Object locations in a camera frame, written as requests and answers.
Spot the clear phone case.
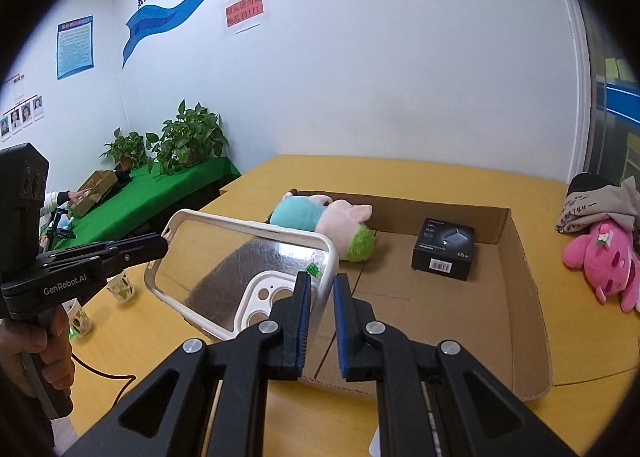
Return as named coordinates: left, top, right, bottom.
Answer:
left=143, top=210, right=338, bottom=341

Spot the black charger box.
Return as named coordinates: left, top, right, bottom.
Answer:
left=411, top=218, right=475, bottom=281

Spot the pig plush toy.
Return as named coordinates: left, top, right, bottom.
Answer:
left=269, top=191, right=375, bottom=263

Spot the person's left hand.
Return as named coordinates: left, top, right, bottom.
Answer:
left=1, top=305, right=75, bottom=397

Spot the green table cloth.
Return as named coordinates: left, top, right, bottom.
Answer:
left=54, top=157, right=240, bottom=249

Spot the small cardboard box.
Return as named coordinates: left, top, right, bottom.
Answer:
left=70, top=170, right=117, bottom=218

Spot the small potted plant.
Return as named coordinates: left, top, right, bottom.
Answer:
left=101, top=128, right=149, bottom=170

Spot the potted green plant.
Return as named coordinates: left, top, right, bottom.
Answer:
left=144, top=99, right=229, bottom=174

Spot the pink plush toy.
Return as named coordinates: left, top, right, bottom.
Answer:
left=562, top=218, right=639, bottom=313

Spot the grey printed cloth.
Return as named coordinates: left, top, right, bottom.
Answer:
left=555, top=172, right=639, bottom=234

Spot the blue wall poster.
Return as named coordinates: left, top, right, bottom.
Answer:
left=56, top=15, right=94, bottom=80

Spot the red wall notice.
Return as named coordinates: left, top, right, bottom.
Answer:
left=222, top=0, right=268, bottom=35

